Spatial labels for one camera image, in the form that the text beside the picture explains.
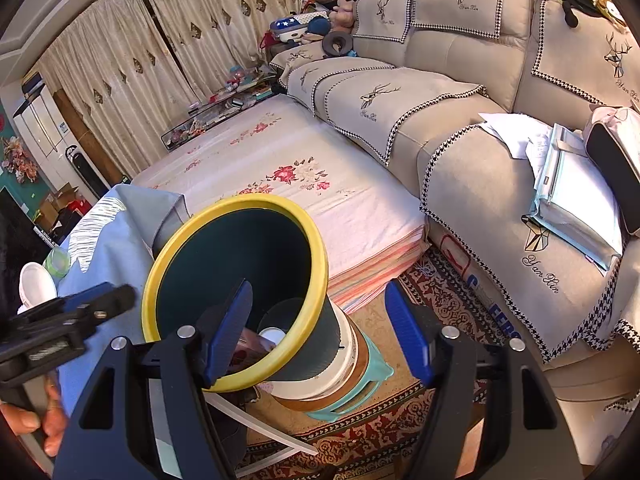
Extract paper cup with red lips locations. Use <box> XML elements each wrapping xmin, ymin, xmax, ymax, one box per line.
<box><xmin>228</xmin><ymin>327</ymin><xmax>285</xmax><ymax>374</ymax></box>

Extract white instant noodle cup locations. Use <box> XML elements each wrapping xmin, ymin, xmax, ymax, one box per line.
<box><xmin>18</xmin><ymin>262</ymin><xmax>58</xmax><ymax>313</ymax></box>

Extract yellow rimmed green trash bin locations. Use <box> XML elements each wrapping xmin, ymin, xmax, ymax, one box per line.
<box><xmin>141</xmin><ymin>194</ymin><xmax>341</xmax><ymax>392</ymax></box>

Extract person's left hand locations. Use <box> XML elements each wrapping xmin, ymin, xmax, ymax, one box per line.
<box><xmin>1</xmin><ymin>377</ymin><xmax>67</xmax><ymax>457</ymax></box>

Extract black flat screen television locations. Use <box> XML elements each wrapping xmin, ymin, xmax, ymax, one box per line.
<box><xmin>0</xmin><ymin>188</ymin><xmax>51</xmax><ymax>282</ymax></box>

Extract blue tablecloth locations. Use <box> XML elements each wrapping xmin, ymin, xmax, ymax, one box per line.
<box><xmin>58</xmin><ymin>184</ymin><xmax>190</xmax><ymax>415</ymax></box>

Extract patterned red rug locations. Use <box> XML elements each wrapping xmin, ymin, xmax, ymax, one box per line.
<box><xmin>249</xmin><ymin>246</ymin><xmax>506</xmax><ymax>479</ymax></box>

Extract stacked plastic basins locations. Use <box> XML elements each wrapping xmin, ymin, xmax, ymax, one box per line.
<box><xmin>259</xmin><ymin>300</ymin><xmax>394</xmax><ymax>422</ymax></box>

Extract black tower fan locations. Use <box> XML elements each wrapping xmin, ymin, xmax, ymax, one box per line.
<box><xmin>65</xmin><ymin>144</ymin><xmax>108</xmax><ymax>198</ymax></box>

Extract white cabinet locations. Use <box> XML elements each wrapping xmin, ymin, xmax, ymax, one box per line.
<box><xmin>13</xmin><ymin>81</ymin><xmax>106</xmax><ymax>204</ymax></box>

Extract floral bed sheet mattress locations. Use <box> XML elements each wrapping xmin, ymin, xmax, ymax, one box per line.
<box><xmin>134</xmin><ymin>96</ymin><xmax>426</xmax><ymax>312</ymax></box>

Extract light blue document bag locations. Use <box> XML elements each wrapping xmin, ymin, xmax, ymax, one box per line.
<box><xmin>526</xmin><ymin>124</ymin><xmax>624</xmax><ymax>272</ymax></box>

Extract white papers on sofa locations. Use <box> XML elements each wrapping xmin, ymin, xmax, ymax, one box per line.
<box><xmin>480</xmin><ymin>113</ymin><xmax>552</xmax><ymax>180</ymax></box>

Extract left beige curtain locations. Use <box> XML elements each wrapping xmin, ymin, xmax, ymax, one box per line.
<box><xmin>35</xmin><ymin>0</ymin><xmax>196</xmax><ymax>177</ymax></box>

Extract beige curtain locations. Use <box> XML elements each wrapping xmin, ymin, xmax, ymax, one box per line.
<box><xmin>149</xmin><ymin>0</ymin><xmax>302</xmax><ymax>100</ymax></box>
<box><xmin>35</xmin><ymin>0</ymin><xmax>196</xmax><ymax>177</ymax></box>

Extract pink white handbag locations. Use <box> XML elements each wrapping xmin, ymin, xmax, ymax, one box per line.
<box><xmin>582</xmin><ymin>106</ymin><xmax>640</xmax><ymax>237</ymax></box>

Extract low cluttered glass table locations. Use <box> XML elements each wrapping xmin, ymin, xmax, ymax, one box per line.
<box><xmin>160</xmin><ymin>76</ymin><xmax>276</xmax><ymax>152</ymax></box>

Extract beige sofa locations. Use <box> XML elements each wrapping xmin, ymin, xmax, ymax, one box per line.
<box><xmin>272</xmin><ymin>0</ymin><xmax>639</xmax><ymax>466</ymax></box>

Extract right beige curtain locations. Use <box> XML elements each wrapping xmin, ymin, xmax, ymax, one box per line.
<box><xmin>149</xmin><ymin>0</ymin><xmax>302</xmax><ymax>100</ymax></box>

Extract black neck pillow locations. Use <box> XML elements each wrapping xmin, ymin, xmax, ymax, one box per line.
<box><xmin>321</xmin><ymin>30</ymin><xmax>354</xmax><ymax>58</ymax></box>

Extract dried flower wall decoration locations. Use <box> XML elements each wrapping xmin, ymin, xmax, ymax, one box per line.
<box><xmin>1</xmin><ymin>136</ymin><xmax>38</xmax><ymax>184</ymax></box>

